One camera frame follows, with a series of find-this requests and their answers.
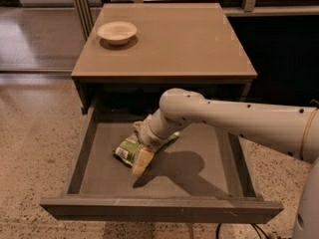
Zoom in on white ceramic bowl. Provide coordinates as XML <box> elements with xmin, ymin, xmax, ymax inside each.
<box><xmin>97</xmin><ymin>21</ymin><xmax>137</xmax><ymax>46</ymax></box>

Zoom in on black floor cables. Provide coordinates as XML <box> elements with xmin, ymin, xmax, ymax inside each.
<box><xmin>214</xmin><ymin>222</ymin><xmax>271</xmax><ymax>239</ymax></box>

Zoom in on brown cabinet with counter top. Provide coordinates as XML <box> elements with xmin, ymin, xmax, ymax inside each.
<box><xmin>72</xmin><ymin>3</ymin><xmax>257</xmax><ymax>117</ymax></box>

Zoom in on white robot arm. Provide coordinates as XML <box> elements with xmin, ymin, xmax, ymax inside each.
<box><xmin>133</xmin><ymin>89</ymin><xmax>319</xmax><ymax>239</ymax></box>

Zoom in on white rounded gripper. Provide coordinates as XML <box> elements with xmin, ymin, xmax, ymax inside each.
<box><xmin>132</xmin><ymin>120</ymin><xmax>162</xmax><ymax>175</ymax></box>

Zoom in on green jalapeno chip bag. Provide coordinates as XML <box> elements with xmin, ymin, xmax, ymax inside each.
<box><xmin>113</xmin><ymin>131</ymin><xmax>180</xmax><ymax>168</ymax></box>

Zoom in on metal window frame post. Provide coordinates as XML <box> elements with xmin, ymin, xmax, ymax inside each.
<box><xmin>73</xmin><ymin>0</ymin><xmax>94</xmax><ymax>39</ymax></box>

